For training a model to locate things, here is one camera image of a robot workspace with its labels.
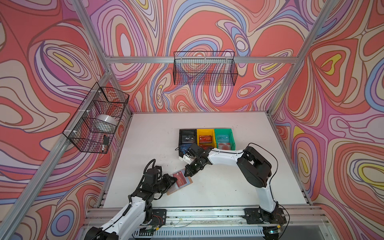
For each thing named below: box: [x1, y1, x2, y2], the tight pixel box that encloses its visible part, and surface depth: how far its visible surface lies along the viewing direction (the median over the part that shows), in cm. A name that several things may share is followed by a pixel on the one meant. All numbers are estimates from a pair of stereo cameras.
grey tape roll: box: [96, 114, 118, 126], surface depth 75 cm
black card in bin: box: [181, 135, 195, 143], surface depth 104 cm
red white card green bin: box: [218, 142, 231, 151], surface depth 101 cm
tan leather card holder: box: [166, 168, 193, 196], surface depth 86 cm
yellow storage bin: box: [197, 128, 217, 151], surface depth 101 cm
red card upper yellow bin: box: [199, 135, 213, 143], surface depth 103 cm
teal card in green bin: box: [216, 134, 230, 142], surface depth 103 cm
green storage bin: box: [214, 128, 236, 151], surface depth 102 cm
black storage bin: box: [178, 129, 197, 157], surface depth 103 cm
